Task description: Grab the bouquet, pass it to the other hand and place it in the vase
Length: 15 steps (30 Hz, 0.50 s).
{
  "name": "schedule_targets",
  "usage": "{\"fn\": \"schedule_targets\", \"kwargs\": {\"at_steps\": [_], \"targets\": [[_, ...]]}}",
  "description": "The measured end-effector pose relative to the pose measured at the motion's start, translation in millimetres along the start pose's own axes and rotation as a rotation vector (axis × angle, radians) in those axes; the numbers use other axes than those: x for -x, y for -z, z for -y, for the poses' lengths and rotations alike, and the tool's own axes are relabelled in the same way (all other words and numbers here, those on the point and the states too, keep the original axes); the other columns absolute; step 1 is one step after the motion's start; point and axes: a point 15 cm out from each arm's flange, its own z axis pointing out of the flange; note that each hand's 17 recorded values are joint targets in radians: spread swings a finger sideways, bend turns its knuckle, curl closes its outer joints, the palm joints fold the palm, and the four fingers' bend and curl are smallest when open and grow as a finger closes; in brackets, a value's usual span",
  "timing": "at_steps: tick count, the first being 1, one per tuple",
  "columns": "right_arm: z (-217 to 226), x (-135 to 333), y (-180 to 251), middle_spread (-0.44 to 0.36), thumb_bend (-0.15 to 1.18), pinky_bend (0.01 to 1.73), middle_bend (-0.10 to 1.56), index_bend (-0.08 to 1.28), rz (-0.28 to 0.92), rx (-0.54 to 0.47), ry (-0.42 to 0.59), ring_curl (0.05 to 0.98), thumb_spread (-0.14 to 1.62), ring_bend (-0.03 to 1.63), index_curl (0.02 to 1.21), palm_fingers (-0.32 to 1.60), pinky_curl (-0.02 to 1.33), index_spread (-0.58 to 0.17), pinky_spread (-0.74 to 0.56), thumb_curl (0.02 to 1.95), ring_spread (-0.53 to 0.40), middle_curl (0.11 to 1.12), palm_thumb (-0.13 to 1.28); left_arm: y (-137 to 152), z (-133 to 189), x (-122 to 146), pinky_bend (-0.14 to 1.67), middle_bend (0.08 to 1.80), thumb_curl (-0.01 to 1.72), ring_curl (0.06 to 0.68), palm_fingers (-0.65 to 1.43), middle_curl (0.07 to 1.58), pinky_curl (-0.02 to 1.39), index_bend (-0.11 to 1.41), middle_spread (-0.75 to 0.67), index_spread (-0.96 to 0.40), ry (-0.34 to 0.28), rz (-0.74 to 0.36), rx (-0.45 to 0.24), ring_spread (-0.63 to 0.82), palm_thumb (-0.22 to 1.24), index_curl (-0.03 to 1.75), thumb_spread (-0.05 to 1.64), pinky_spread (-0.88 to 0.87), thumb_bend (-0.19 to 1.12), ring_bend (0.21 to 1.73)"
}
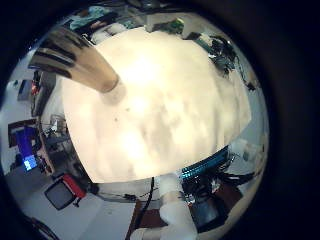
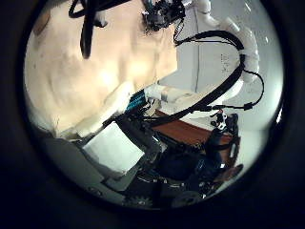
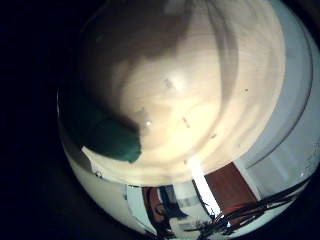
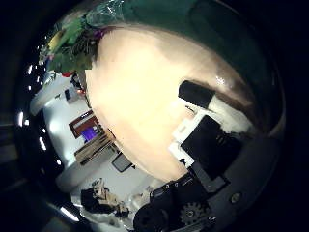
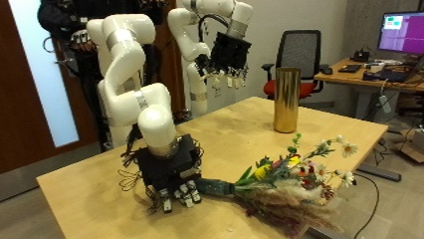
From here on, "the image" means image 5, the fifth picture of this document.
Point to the flower bouquet with green wrap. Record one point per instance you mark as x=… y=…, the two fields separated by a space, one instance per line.
x=282 y=192

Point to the tall gold cylinder vase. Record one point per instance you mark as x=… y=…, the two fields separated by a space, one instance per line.
x=288 y=99

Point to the black mesh office chair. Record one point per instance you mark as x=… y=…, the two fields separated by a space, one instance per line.
x=301 y=49

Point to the wooden office desk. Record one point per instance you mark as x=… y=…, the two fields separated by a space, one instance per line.
x=349 y=78

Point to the black desk phone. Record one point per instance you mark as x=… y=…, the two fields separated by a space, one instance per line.
x=361 y=55

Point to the white power adapter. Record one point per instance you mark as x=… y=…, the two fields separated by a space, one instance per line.
x=385 y=103

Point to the brown door with glass panel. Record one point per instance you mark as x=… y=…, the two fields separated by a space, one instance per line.
x=18 y=99

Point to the computer monitor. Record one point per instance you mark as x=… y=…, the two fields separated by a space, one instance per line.
x=405 y=33

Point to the grey metal table foot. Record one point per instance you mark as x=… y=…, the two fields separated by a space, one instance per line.
x=379 y=173
x=327 y=232

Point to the cardboard box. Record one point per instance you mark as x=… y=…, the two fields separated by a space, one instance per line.
x=411 y=149

